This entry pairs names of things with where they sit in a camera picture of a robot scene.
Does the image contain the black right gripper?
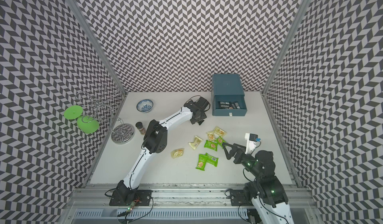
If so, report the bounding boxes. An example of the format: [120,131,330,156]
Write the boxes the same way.
[222,143,262,179]

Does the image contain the black cookie packet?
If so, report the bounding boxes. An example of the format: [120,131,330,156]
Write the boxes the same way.
[219,101,231,109]
[231,102,241,109]

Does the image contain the teal three-drawer cabinet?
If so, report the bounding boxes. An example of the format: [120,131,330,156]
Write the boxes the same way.
[211,74,247,117]

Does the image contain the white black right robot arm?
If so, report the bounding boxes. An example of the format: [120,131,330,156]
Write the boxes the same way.
[222,143,294,224]

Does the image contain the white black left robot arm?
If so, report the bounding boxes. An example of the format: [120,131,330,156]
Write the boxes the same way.
[115,96,210,197]

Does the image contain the green cookie packet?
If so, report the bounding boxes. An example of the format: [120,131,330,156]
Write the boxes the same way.
[196,154,207,171]
[215,136,226,148]
[204,140,218,151]
[205,153,218,167]

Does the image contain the yellow cookie packet top right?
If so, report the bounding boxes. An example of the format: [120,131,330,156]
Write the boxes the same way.
[213,126,227,137]

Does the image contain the green cookie packet bottom right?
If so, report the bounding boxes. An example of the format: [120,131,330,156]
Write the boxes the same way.
[205,153,218,167]

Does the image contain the yellow cookie packet small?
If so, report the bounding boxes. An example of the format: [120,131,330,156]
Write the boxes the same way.
[206,131,216,141]

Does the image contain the green cookie packet bottom left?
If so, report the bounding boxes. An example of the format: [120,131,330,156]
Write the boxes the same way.
[196,154,207,171]

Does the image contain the yellow cookie packet center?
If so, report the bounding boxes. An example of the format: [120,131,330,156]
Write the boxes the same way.
[189,136,203,150]

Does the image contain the yellow cookie packet bottom left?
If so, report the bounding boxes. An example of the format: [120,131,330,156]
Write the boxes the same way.
[171,148,185,159]

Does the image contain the blue white porcelain bowl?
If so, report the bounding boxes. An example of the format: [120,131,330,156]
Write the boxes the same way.
[136,99,154,113]

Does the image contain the black lid spice jar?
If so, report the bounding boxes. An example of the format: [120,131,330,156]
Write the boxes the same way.
[135,122,146,135]

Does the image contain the green plastic cup lower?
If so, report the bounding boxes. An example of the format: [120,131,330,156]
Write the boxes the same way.
[77,115,100,134]

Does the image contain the green plastic cup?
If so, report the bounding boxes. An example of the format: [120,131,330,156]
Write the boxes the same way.
[64,105,83,120]
[77,115,100,134]

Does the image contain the green plastic cup upper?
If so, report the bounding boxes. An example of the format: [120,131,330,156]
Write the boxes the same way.
[64,105,83,120]

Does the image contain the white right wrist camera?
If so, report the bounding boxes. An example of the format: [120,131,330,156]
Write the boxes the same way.
[245,133,262,154]

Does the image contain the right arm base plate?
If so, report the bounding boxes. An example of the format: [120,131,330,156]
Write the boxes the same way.
[228,189,253,207]

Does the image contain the aluminium front rail frame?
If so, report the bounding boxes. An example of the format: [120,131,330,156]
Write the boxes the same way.
[59,183,324,224]

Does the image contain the chrome wire cup rack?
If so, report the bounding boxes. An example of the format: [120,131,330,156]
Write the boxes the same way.
[75,84,135,145]

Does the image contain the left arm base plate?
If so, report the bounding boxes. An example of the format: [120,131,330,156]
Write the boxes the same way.
[109,190,152,207]

